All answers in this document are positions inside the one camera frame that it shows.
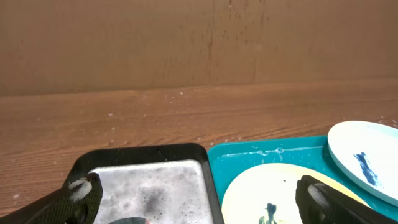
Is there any black tray with soapy water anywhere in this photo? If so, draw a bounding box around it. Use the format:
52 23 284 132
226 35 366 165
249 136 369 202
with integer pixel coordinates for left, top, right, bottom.
64 143 224 224

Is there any pink and green sponge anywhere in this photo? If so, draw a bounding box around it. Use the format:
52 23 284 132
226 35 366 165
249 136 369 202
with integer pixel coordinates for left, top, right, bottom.
109 217 150 224

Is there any light blue plate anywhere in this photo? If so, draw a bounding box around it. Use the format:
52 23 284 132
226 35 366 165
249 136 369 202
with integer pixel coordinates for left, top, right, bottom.
327 121 397 206

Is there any teal plastic tray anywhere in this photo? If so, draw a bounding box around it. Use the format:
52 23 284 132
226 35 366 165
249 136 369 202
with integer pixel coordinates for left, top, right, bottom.
208 136 397 220

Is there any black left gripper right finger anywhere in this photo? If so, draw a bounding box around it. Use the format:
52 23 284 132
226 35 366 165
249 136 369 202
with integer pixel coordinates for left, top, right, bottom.
295 175 397 224

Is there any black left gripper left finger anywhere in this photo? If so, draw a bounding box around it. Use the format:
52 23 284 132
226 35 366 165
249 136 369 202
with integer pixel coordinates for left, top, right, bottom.
1 173 103 224

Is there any yellow plate with blue stain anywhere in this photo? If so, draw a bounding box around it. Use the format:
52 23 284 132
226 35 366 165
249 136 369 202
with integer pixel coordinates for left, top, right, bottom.
221 163 366 224

